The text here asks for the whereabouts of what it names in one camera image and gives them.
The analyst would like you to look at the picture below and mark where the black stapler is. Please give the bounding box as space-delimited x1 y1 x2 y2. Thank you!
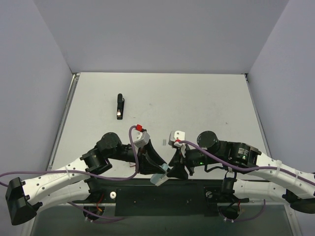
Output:
116 93 125 120

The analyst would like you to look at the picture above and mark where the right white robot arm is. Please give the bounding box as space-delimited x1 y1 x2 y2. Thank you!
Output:
168 131 315 214

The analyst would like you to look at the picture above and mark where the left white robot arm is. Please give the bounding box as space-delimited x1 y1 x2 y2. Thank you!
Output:
5 131 169 226

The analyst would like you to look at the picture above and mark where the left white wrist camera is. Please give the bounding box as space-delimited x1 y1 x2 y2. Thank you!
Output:
133 131 150 148

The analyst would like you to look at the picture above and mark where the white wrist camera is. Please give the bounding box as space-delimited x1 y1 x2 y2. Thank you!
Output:
168 130 186 148
133 131 150 148

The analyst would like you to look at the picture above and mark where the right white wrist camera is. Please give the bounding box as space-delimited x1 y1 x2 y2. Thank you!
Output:
168 130 186 148

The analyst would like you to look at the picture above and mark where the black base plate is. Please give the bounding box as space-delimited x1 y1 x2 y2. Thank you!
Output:
76 178 249 216

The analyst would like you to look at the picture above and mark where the aluminium rail frame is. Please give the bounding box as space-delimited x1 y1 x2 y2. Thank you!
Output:
47 73 81 171

